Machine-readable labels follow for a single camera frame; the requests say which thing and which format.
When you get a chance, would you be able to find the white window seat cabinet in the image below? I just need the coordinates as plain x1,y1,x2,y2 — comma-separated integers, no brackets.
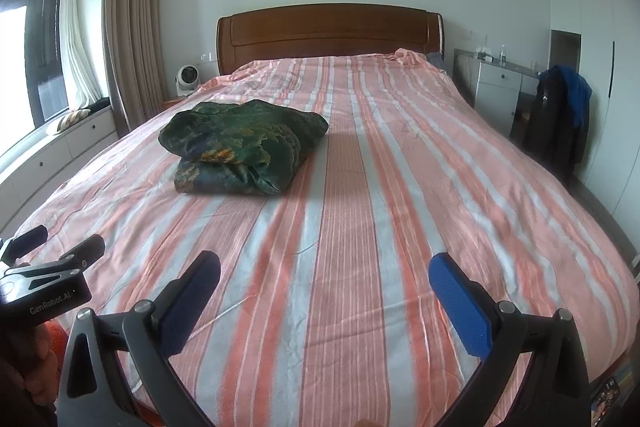
0,107,121,233

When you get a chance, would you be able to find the person's left hand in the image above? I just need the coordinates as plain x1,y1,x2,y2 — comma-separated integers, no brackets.
15,322,66,413

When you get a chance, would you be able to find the white sheer curtain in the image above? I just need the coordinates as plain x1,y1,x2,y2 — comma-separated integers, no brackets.
60,0,102,108

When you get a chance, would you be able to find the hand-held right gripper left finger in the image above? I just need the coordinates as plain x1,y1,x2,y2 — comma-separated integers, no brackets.
57,250,222,427

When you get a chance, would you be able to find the window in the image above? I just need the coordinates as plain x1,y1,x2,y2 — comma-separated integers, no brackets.
0,0,71,142

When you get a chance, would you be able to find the small white desk fan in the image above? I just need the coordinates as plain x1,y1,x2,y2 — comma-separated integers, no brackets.
175,64,200,96

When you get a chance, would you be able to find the colourful printed box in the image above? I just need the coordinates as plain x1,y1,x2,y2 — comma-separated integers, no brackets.
590,364,633,413

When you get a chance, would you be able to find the striped cushion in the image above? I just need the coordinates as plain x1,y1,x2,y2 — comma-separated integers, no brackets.
52,108,93,135

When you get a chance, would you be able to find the white grey desk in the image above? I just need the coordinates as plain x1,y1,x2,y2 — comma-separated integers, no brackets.
452,48,543,138

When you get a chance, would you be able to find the green printed garment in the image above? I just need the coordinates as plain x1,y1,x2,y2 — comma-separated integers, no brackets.
159,99,330,196

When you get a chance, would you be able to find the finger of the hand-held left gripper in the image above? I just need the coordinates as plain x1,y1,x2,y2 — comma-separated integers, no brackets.
59,234,107,270
9,225,49,259

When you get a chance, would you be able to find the brown wooden headboard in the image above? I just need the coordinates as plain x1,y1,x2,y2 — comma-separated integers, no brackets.
216,3,446,76

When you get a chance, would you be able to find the blue jacket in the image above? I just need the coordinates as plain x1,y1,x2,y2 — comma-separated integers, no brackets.
547,64,593,130

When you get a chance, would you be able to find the bed with pink striped sheet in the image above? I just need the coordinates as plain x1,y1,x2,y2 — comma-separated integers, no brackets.
0,48,640,427

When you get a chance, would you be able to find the black jacket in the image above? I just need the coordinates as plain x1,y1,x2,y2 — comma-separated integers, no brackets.
522,67,591,180

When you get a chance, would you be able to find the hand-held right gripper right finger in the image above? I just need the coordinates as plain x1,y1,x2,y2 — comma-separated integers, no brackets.
429,252,593,427

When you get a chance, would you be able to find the white wardrobe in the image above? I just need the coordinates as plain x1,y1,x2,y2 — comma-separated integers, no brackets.
542,0,640,223

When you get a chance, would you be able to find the beige curtain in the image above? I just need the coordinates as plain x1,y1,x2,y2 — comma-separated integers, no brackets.
101,0,168,138

